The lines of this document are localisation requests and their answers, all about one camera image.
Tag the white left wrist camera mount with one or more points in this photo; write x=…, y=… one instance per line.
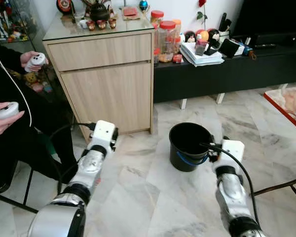
x=102, y=132

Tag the holder with black tools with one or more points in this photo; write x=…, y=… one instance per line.
x=223, y=24

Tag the marble coffee table red edge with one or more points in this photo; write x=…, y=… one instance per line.
x=288, y=98

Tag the stack of white papers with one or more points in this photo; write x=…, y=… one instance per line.
x=202, y=57

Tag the person's left hand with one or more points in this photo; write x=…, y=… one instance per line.
x=25, y=58

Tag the black square box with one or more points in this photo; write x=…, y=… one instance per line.
x=229, y=48

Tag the red rose stem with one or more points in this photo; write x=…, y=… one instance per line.
x=202, y=4

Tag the red square coaster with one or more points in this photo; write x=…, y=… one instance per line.
x=130, y=13

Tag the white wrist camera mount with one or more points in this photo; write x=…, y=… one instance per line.
x=233, y=150
x=102, y=132

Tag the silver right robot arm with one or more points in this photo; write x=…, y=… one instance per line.
x=232, y=190

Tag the dark teapot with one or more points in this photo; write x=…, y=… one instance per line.
x=99, y=12

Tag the person's right hand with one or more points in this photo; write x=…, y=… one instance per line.
x=2, y=124

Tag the blue glass ball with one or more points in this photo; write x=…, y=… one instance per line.
x=143, y=5

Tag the round red black ornament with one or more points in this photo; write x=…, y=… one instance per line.
x=64, y=5

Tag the light wooden cabinet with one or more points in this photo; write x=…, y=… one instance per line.
x=108, y=89

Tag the clear jar orange lid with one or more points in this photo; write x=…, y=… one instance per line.
x=177, y=34

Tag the brown bear toy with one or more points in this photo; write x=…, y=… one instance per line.
x=32, y=78

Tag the black metal chair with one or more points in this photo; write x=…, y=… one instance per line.
x=27, y=185

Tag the black TV console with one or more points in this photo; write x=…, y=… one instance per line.
x=237, y=69

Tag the black remote control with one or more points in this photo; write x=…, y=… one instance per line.
x=265, y=46

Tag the black and white doll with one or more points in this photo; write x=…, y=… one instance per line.
x=213, y=35

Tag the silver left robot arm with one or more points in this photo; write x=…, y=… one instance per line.
x=89, y=168

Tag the person in black clothes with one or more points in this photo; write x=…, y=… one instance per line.
x=34, y=133

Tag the black metal leg frame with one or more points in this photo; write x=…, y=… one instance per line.
x=281, y=184

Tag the black television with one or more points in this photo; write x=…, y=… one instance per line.
x=271, y=17

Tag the glass display cabinet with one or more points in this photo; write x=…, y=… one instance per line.
x=10, y=22

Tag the small clear jar red lid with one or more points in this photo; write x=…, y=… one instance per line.
x=157, y=19

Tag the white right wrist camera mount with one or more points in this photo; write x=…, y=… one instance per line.
x=233, y=150

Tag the black plastic bucket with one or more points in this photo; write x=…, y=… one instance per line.
x=185, y=158

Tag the large clear jar red lid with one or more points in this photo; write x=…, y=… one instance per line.
x=166, y=42

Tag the white handheld controller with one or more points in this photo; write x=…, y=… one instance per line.
x=36, y=61
x=7, y=109

